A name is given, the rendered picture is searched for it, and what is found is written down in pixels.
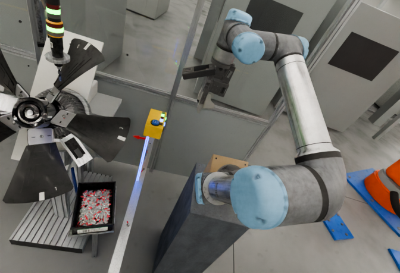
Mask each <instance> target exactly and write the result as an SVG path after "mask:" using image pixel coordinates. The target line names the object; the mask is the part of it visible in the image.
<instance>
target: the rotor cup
mask: <svg viewBox="0 0 400 273"><path fill-rule="evenodd" d="M40 99H42V100H44V101H42V100H40ZM28 110H32V111H33V114H32V115H27V111H28ZM60 110H64V107H63V106H62V104H61V103H60V102H59V101H57V100H54V102H53V104H50V103H49V102H48V100H47V98H46V97H40V98H33V97H26V98H22V99H20V100H18V101H17V102H16V103H15V104H14V105H13V107H12V110H11V115H12V118H13V120H14V121H15V122H16V123H17V124H18V125H19V126H21V127H24V128H52V129H55V128H57V126H54V125H50V123H51V120H52V119H53V118H54V117H55V116H56V115H57V114H58V113H59V111H60ZM48 116H52V118H48Z"/></svg>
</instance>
